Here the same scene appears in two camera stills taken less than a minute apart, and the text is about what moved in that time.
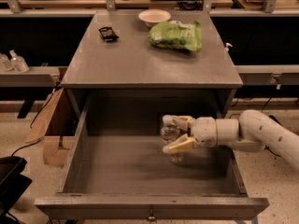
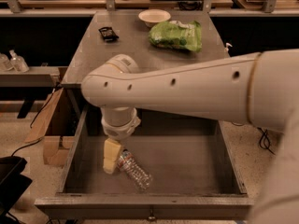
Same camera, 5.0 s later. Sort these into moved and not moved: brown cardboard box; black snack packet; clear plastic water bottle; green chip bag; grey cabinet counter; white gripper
Moved: white gripper; clear plastic water bottle
Not moved: brown cardboard box; black snack packet; green chip bag; grey cabinet counter
